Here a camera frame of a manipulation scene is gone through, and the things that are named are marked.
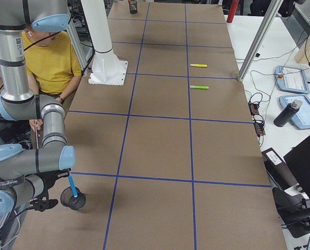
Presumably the orange circuit board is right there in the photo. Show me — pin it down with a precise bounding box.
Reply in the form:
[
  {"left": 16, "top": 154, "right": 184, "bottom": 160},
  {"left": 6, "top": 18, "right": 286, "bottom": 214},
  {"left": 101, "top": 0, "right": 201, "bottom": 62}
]
[
  {"left": 253, "top": 122, "right": 265, "bottom": 137},
  {"left": 249, "top": 102, "right": 259, "bottom": 116}
]

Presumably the lower teach pendant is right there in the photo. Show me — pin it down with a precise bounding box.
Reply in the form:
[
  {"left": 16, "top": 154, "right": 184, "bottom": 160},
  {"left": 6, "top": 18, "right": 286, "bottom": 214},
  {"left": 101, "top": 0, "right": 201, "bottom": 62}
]
[{"left": 279, "top": 94, "right": 310, "bottom": 130}]

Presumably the blue highlighter pen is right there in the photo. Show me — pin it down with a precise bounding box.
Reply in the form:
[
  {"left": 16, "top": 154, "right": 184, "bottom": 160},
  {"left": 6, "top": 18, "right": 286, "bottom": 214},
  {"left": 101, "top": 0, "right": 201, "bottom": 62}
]
[{"left": 68, "top": 175, "right": 78, "bottom": 197}]

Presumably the teach pendant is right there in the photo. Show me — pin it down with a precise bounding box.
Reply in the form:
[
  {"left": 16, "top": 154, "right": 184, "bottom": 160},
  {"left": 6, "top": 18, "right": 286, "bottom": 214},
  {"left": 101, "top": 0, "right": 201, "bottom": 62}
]
[
  {"left": 275, "top": 65, "right": 309, "bottom": 94},
  {"left": 279, "top": 94, "right": 310, "bottom": 130}
]

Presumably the upper teach pendant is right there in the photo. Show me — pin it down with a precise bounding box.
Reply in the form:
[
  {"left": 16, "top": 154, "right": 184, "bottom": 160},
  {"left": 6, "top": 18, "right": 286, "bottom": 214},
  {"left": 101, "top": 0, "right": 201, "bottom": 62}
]
[{"left": 275, "top": 65, "right": 309, "bottom": 94}]

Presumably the black mesh pen cup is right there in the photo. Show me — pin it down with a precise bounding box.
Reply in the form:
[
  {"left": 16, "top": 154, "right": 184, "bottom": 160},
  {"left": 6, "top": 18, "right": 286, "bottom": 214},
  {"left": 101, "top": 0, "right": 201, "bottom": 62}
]
[{"left": 129, "top": 0, "right": 138, "bottom": 14}]

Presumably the green highlighter pen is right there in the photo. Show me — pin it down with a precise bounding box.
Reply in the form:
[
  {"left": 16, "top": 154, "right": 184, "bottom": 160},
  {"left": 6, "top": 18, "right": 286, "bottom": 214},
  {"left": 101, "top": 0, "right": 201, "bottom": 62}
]
[{"left": 190, "top": 85, "right": 209, "bottom": 90}]

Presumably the green handled reacher stick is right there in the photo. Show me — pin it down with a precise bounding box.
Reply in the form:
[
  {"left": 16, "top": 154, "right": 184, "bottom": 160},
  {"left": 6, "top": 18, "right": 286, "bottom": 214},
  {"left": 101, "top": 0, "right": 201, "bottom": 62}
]
[{"left": 34, "top": 119, "right": 40, "bottom": 149}]

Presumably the white pedestal column base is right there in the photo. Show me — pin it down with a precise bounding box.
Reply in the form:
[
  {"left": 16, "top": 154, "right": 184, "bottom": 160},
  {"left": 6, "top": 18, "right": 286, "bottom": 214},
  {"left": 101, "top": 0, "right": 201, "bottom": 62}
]
[{"left": 81, "top": 0, "right": 128, "bottom": 86}]

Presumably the aluminium frame post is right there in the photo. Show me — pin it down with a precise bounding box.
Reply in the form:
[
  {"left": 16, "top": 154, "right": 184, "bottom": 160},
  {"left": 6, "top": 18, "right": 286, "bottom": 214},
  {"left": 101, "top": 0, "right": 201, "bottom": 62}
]
[{"left": 237, "top": 0, "right": 283, "bottom": 82}]

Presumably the black drink bottle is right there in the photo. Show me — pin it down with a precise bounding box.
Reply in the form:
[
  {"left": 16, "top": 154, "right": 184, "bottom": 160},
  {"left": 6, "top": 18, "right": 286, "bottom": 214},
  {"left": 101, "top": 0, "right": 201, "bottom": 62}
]
[{"left": 274, "top": 99, "right": 303, "bottom": 127}]

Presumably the black white box device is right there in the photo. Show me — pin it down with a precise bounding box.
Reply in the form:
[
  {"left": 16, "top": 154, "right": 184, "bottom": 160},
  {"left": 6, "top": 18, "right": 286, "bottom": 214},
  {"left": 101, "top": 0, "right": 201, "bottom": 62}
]
[{"left": 262, "top": 147, "right": 299, "bottom": 190}]

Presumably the black monitor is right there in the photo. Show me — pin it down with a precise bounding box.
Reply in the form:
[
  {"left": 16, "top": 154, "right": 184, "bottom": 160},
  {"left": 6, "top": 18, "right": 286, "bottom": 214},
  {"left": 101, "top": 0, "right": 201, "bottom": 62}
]
[{"left": 284, "top": 135, "right": 310, "bottom": 198}]

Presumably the yellow highlighter pen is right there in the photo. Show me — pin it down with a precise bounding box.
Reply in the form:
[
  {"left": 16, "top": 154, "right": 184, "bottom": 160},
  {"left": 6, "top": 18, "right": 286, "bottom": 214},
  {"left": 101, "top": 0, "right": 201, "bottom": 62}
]
[{"left": 190, "top": 64, "right": 208, "bottom": 68}]

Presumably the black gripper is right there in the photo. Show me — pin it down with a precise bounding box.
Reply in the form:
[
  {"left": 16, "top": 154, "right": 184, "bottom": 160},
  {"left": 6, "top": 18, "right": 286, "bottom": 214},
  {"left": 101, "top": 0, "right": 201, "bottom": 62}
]
[{"left": 41, "top": 169, "right": 70, "bottom": 197}]

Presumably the person in yellow shirt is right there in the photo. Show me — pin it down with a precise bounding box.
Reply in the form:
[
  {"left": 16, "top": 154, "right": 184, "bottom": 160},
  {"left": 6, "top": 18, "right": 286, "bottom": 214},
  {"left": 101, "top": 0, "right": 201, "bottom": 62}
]
[{"left": 20, "top": 28, "right": 82, "bottom": 136}]

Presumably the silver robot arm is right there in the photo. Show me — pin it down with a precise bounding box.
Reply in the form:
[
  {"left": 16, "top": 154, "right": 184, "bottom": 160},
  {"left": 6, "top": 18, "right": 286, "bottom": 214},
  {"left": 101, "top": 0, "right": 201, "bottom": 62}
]
[{"left": 0, "top": 1, "right": 75, "bottom": 249}]

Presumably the red bottle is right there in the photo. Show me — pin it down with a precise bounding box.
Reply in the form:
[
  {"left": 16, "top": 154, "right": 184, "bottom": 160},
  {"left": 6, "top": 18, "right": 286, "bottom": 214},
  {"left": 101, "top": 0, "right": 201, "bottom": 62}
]
[{"left": 226, "top": 0, "right": 239, "bottom": 23}]

